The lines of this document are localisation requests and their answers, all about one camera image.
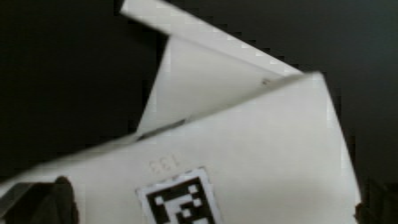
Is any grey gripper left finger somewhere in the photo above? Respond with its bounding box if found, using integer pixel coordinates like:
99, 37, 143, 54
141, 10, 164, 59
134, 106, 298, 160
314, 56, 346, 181
0, 176, 81, 224

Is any white cabinet body box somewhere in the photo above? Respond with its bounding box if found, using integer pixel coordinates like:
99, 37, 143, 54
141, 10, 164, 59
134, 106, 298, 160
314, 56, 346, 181
122, 0, 301, 133

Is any white panel piece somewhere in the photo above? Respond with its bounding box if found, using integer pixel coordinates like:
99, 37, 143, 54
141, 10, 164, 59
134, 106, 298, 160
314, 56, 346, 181
0, 73, 360, 224

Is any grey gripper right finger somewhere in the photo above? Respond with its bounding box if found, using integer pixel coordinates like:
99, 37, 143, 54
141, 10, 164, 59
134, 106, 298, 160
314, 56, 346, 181
358, 179, 398, 224

